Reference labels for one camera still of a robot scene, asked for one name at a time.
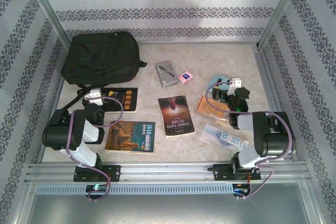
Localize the dark Three Days book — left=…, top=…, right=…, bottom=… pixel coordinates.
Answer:
left=158, top=95, right=196, bottom=137

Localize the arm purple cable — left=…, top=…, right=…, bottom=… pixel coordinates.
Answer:
left=205, top=81, right=297, bottom=201
left=65, top=95, right=124, bottom=203

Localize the thin aluminium wall rail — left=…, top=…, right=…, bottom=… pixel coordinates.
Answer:
left=135, top=40, right=259, bottom=48

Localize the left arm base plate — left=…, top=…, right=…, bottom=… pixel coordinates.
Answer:
left=73, top=165, right=121, bottom=183

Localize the black fabric backpack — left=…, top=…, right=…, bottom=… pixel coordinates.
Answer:
left=59, top=30, right=148, bottom=112

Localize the grey metal sheet panel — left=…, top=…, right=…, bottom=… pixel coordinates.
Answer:
left=26, top=194, right=320, bottom=224

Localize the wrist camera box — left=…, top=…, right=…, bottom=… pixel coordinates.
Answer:
left=227, top=77, right=243, bottom=95
left=83, top=89, right=103, bottom=104

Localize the black book yellow title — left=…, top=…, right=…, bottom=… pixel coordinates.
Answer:
left=101, top=87, right=139, bottom=114

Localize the orange book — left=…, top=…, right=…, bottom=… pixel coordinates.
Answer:
left=194, top=95, right=232, bottom=121

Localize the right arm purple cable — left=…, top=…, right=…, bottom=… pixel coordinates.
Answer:
left=205, top=81, right=297, bottom=201

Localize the aluminium side frame rail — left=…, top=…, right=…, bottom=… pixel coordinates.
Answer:
left=35, top=76, right=66, bottom=164
left=251, top=45, right=300, bottom=161

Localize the grey slotted cable duct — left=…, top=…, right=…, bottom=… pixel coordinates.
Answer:
left=35, top=183, right=235, bottom=195

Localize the teal geography book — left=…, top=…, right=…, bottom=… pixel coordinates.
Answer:
left=104, top=120, right=156, bottom=155

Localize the light blue booklet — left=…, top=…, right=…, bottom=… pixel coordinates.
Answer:
left=199, top=123, right=249, bottom=153

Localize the aluminium corner frame post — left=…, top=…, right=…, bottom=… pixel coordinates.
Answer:
left=256, top=0, right=308, bottom=50
left=20, top=0, right=74, bottom=51

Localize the grey pen box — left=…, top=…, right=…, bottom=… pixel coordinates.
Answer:
left=154, top=60, right=179, bottom=88

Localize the light blue calculator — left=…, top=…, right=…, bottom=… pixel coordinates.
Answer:
left=206, top=74, right=232, bottom=96

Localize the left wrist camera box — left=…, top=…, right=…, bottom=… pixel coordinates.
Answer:
left=83, top=89, right=103, bottom=104

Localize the wide aluminium mounting rail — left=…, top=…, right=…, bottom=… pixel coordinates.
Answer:
left=25, top=161, right=309, bottom=183

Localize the pink tissue pack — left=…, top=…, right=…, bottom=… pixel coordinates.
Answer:
left=177, top=70, right=194, bottom=86

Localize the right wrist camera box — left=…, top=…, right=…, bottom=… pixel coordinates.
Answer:
left=227, top=77, right=243, bottom=95

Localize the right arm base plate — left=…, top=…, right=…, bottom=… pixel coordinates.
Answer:
left=213, top=163, right=261, bottom=182

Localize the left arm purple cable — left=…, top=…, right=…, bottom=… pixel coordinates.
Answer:
left=65, top=95, right=124, bottom=203

